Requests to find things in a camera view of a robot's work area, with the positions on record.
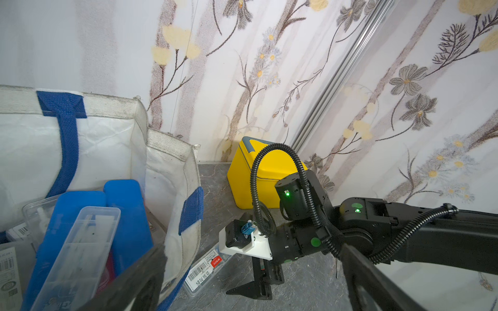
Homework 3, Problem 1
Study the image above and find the pink compass case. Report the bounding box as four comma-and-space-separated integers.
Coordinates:
96, 253, 115, 294

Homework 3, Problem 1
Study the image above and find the black corrugated cable conduit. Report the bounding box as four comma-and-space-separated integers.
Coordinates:
250, 143, 460, 265

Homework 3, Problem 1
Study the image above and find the yellow storage box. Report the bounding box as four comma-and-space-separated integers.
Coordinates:
227, 136, 297, 210

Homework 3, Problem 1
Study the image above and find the white canvas tote bag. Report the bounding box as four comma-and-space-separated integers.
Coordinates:
1, 86, 204, 310

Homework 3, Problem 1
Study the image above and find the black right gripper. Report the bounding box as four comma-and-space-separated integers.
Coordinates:
226, 223, 330, 300

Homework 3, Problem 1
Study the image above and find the red label clear case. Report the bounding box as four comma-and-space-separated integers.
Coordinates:
31, 206, 121, 310

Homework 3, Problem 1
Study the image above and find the small blue clear case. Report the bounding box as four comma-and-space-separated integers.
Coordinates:
184, 244, 232, 298

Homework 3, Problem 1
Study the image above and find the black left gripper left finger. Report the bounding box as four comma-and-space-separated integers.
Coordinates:
79, 244, 167, 311

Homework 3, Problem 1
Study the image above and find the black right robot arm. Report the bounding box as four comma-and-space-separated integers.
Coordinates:
220, 171, 497, 300

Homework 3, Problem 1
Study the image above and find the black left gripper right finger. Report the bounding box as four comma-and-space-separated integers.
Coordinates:
340, 244, 424, 310

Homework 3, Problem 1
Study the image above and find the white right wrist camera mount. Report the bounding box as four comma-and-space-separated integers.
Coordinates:
219, 220, 272, 260

